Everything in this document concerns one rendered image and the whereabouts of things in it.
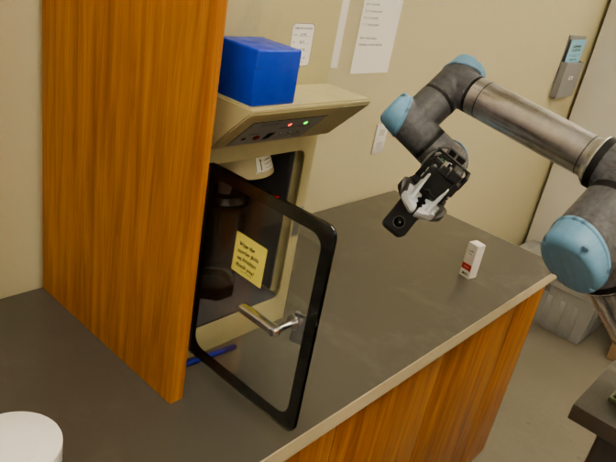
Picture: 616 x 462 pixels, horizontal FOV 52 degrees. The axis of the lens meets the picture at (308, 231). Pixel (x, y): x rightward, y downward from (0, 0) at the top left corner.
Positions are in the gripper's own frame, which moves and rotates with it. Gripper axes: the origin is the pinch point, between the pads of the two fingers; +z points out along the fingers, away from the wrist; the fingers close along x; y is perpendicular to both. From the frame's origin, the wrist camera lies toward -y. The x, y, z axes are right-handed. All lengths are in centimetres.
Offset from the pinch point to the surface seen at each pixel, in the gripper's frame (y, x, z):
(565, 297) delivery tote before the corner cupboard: -67, 107, -254
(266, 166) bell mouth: -20.8, -27.0, -23.6
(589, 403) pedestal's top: -22, 61, -43
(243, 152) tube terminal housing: -17.4, -30.3, -14.1
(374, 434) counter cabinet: -61, 31, -34
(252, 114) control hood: -4.7, -29.2, 0.1
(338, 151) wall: -39, -27, -112
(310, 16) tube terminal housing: 7.7, -37.0, -24.5
